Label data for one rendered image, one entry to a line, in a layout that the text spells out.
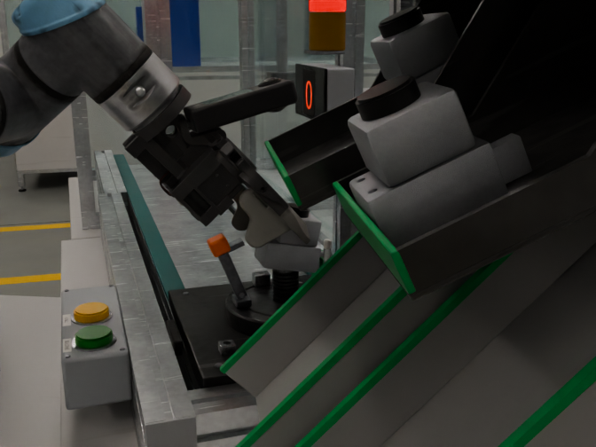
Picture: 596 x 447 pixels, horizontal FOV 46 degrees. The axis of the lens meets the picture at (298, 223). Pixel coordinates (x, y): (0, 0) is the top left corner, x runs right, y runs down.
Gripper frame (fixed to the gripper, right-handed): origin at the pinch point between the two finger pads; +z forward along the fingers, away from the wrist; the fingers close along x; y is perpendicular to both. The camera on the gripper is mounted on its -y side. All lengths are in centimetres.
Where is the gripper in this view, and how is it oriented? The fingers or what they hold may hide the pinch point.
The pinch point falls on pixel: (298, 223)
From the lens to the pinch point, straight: 79.0
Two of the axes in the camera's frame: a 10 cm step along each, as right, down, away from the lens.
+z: 6.4, 6.5, 4.0
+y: -7.0, 7.1, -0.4
